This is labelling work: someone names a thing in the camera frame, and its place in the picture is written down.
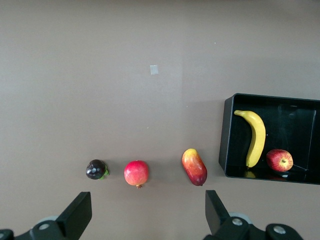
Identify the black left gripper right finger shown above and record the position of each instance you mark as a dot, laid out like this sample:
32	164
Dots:
216	215

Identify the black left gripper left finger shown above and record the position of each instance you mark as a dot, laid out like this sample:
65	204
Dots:
75	215

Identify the red apple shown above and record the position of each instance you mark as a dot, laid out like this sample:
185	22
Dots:
278	160

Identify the yellow banana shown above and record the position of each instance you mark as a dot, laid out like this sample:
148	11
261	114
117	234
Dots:
257	135

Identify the black plastic box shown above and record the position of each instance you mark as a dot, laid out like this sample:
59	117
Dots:
287	125

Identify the red yellow mango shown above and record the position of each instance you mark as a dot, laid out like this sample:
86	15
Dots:
193	166

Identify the red pomegranate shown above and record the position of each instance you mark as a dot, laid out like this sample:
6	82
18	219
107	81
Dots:
136	172

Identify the grey tape patch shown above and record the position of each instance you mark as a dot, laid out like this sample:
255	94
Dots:
154	69

